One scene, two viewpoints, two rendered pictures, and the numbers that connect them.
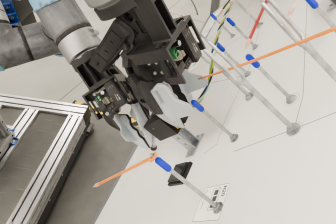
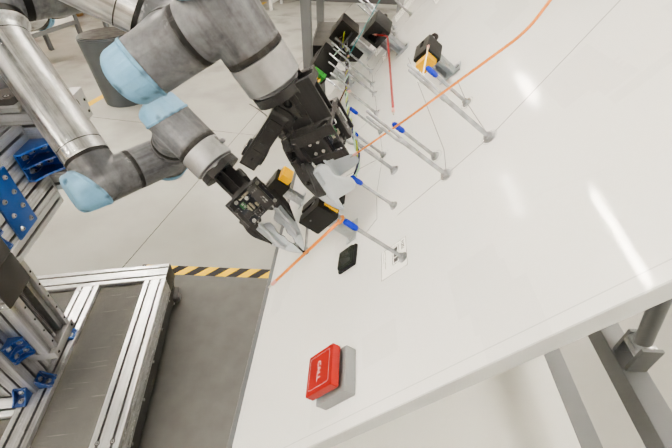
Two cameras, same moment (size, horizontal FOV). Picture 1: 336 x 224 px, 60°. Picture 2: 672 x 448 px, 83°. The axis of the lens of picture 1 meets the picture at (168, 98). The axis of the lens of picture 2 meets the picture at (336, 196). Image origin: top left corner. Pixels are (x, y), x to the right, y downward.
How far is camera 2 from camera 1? 0.20 m
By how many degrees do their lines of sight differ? 15
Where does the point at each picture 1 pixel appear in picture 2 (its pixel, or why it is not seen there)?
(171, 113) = (333, 193)
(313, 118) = (459, 160)
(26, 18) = not seen: hidden behind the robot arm
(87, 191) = (192, 375)
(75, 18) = (199, 127)
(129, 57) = (293, 141)
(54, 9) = (175, 121)
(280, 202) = (455, 223)
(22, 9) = not seen: hidden behind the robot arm
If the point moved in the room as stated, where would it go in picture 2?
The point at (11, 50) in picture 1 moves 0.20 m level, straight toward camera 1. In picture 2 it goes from (121, 176) to (191, 226)
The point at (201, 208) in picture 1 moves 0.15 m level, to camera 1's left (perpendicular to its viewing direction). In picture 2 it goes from (386, 267) to (276, 296)
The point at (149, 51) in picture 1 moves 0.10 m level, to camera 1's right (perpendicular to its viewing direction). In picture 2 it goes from (313, 130) to (386, 119)
